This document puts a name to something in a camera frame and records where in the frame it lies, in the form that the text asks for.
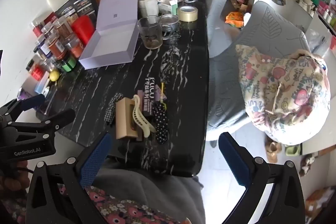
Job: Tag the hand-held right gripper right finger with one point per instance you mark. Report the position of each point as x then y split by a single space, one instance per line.
233 158

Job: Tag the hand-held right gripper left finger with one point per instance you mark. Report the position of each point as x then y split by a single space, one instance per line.
94 158

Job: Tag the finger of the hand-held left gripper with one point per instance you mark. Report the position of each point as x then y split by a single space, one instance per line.
34 102
60 117

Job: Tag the small tan box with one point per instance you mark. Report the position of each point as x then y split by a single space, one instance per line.
126 119

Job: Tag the checkered scrunchie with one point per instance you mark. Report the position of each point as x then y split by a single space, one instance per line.
113 108

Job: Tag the cream hair claw clip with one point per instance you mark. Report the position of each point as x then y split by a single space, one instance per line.
139 116

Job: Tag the black polka dot scrunchie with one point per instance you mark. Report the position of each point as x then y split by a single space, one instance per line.
160 124

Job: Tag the pink and black long box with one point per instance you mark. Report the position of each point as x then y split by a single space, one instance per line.
149 98

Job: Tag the small purple box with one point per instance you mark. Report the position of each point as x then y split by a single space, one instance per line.
158 94

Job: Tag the lavender gift box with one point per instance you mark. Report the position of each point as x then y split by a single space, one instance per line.
113 43

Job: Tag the person's left hand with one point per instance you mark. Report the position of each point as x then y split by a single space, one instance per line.
11 179

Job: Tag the small yellow ball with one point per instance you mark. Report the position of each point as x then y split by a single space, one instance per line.
54 75

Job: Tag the beige slippers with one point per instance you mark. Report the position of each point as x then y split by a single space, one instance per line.
273 150

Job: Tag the green jar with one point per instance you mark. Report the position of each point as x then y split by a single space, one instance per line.
68 65

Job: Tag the person's floral print clothing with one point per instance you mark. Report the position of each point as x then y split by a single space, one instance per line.
118 208

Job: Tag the group of spice jars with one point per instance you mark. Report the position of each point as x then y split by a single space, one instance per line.
55 45

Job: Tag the person's grey clothing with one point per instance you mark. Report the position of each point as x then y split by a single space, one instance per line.
157 192

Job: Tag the printed fabric bag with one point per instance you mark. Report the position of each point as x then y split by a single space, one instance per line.
288 95

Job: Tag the red snack bag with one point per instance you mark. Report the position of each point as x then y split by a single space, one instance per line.
51 18

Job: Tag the red canister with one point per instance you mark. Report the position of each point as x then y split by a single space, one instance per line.
82 29

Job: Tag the black snack bag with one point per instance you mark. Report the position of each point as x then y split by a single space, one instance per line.
81 2

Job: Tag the glass mug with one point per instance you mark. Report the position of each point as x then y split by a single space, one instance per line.
151 35

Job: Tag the orange cloth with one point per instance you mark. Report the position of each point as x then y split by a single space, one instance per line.
235 19

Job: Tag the white cylinder container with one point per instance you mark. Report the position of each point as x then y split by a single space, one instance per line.
151 8

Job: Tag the metal strainer cup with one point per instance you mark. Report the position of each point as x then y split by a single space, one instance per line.
169 23

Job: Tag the beige tape roll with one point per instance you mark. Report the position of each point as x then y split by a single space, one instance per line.
183 16

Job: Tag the white medicine box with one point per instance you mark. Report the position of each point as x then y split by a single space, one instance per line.
168 7

